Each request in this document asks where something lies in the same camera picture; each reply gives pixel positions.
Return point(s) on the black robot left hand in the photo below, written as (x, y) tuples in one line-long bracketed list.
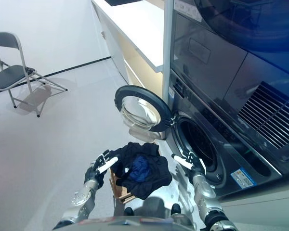
[(102, 163)]

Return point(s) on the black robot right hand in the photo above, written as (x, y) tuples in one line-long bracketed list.
[(195, 166)]

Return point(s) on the blue garment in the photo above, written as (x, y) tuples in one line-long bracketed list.
[(140, 169)]

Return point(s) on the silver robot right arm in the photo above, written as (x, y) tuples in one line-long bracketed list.
[(203, 192)]

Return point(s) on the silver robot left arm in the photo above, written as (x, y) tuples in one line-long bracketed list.
[(86, 192)]

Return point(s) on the woven wicker laundry basket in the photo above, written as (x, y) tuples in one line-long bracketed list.
[(120, 190)]

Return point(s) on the black clothes pile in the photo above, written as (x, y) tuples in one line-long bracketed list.
[(156, 175)]

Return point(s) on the blue white energy label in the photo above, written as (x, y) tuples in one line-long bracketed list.
[(244, 177)]

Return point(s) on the silver robot torso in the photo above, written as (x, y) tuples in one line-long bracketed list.
[(110, 223)]

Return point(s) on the round glass washer door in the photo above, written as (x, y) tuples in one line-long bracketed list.
[(144, 113)]

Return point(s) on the dark grey stacked dryer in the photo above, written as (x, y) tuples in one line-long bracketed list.
[(219, 48)]

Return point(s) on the grey folding chair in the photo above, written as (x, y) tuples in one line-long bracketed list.
[(12, 74)]

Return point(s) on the white counter cabinet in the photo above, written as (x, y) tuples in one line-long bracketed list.
[(135, 31)]

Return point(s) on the black cooktop panel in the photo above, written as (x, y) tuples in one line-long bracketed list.
[(118, 2)]

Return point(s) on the grey metal frame post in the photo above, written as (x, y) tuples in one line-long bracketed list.
[(167, 48)]

